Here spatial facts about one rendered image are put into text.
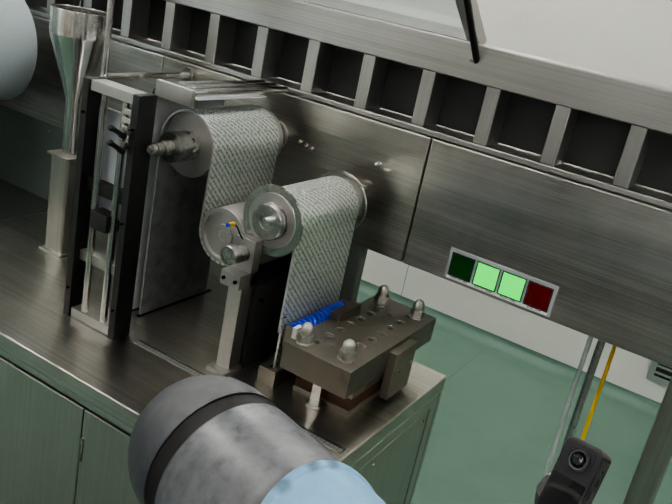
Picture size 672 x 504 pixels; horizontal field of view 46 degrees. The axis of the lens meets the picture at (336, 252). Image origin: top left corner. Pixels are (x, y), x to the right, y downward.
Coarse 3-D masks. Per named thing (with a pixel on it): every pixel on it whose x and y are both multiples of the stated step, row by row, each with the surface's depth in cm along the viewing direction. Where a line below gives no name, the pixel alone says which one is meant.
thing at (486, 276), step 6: (480, 264) 173; (480, 270) 173; (486, 270) 172; (492, 270) 171; (498, 270) 171; (480, 276) 173; (486, 276) 172; (492, 276) 172; (474, 282) 174; (480, 282) 173; (486, 282) 173; (492, 282) 172; (492, 288) 172
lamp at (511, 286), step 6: (504, 276) 170; (510, 276) 170; (516, 276) 169; (504, 282) 171; (510, 282) 170; (516, 282) 169; (522, 282) 168; (504, 288) 171; (510, 288) 170; (516, 288) 169; (522, 288) 169; (504, 294) 171; (510, 294) 170; (516, 294) 170
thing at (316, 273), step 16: (336, 240) 172; (304, 256) 162; (320, 256) 168; (336, 256) 175; (304, 272) 165; (320, 272) 171; (336, 272) 178; (288, 288) 161; (304, 288) 167; (320, 288) 174; (336, 288) 180; (288, 304) 164; (304, 304) 170; (320, 304) 176; (288, 320) 166
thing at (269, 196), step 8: (256, 200) 160; (264, 200) 159; (272, 200) 158; (280, 200) 157; (288, 208) 156; (288, 216) 156; (288, 224) 157; (288, 232) 157; (264, 240) 161; (272, 240) 160; (280, 240) 159; (288, 240) 158; (272, 248) 160
